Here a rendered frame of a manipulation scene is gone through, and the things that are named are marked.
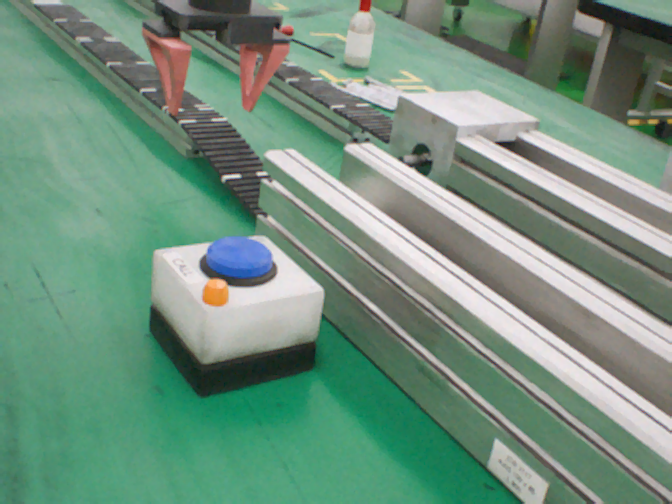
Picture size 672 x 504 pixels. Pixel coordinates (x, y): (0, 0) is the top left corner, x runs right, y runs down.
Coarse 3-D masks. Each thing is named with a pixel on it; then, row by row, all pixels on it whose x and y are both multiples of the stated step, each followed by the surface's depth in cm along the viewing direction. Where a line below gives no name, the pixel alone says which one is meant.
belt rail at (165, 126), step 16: (16, 0) 128; (32, 0) 122; (48, 0) 123; (32, 16) 122; (48, 32) 117; (64, 32) 111; (64, 48) 112; (80, 48) 106; (80, 64) 107; (96, 64) 104; (112, 80) 100; (128, 96) 95; (144, 112) 92; (160, 112) 88; (160, 128) 88; (176, 128) 85; (176, 144) 86; (192, 144) 84
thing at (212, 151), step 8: (224, 144) 81; (232, 144) 82; (240, 144) 82; (248, 144) 82; (208, 152) 79; (216, 152) 80; (224, 152) 80; (232, 152) 80; (240, 152) 81; (248, 152) 81
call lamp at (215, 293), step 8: (216, 280) 49; (208, 288) 48; (216, 288) 48; (224, 288) 48; (208, 296) 48; (216, 296) 48; (224, 296) 48; (208, 304) 48; (216, 304) 48; (224, 304) 48
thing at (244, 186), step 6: (246, 180) 77; (252, 180) 77; (258, 180) 78; (270, 180) 78; (228, 186) 76; (234, 186) 76; (240, 186) 77; (246, 186) 76; (252, 186) 76; (258, 186) 77; (234, 192) 75; (240, 192) 76; (246, 192) 76
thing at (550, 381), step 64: (320, 192) 59; (384, 192) 65; (448, 192) 62; (320, 256) 60; (384, 256) 53; (448, 256) 60; (512, 256) 54; (384, 320) 56; (448, 320) 51; (512, 320) 46; (576, 320) 51; (640, 320) 49; (448, 384) 50; (512, 384) 45; (576, 384) 42; (640, 384) 47; (512, 448) 46; (576, 448) 42; (640, 448) 39
